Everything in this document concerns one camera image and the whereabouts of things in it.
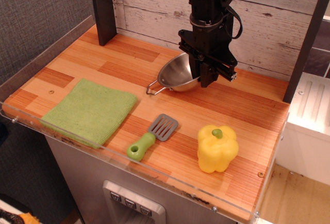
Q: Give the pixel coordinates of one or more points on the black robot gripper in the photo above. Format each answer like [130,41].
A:
[207,45]

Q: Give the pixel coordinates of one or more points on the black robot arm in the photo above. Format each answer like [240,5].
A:
[213,10]

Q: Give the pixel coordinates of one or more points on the green microfibre cloth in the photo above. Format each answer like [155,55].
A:
[90,113]

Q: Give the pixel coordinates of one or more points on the yellow toy bell pepper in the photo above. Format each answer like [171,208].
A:
[217,147]

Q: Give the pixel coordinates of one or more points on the white toy sink unit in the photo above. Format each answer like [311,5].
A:
[304,145]

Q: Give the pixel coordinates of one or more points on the grey toy kitchen cabinet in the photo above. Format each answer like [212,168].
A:
[85,170]

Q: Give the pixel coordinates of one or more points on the silver ice dispenser panel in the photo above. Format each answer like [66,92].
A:
[126,206]

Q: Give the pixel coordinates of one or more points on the clear acrylic front guard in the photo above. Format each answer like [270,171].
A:
[236,192]

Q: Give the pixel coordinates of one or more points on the orange object at corner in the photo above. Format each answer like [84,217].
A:
[29,219]

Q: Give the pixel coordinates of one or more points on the grey spatula with green handle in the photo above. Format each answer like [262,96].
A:
[160,129]

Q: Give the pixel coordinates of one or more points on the dark grey left post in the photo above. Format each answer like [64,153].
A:
[105,20]

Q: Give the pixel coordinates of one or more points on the dark grey post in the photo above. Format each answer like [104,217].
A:
[105,20]
[311,34]

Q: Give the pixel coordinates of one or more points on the dark grey right post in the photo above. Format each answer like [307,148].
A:
[311,34]

